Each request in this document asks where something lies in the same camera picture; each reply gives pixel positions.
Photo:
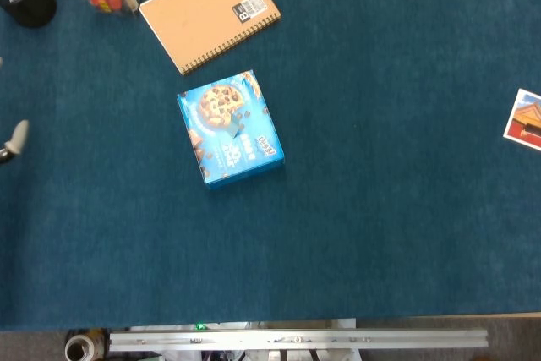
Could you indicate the kraft spiral notebook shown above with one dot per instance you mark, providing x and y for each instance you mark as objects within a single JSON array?
[{"x": 203, "y": 14}]

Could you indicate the aluminium profile rail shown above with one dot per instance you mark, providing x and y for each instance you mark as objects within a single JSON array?
[{"x": 296, "y": 340}]

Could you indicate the small blue paper scrap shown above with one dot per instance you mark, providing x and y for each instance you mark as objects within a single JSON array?
[{"x": 233, "y": 125}]

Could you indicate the teal felt table mat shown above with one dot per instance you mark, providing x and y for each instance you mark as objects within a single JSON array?
[{"x": 338, "y": 230}]

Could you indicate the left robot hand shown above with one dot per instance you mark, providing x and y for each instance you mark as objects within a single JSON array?
[{"x": 17, "y": 139}]

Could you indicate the blue cookie box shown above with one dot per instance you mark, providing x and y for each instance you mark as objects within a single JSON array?
[{"x": 230, "y": 132}]

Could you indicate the clear tape roll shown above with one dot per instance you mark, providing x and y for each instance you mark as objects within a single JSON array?
[{"x": 80, "y": 348}]

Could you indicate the red palace postcard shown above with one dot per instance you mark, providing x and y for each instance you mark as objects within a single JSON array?
[{"x": 526, "y": 120}]

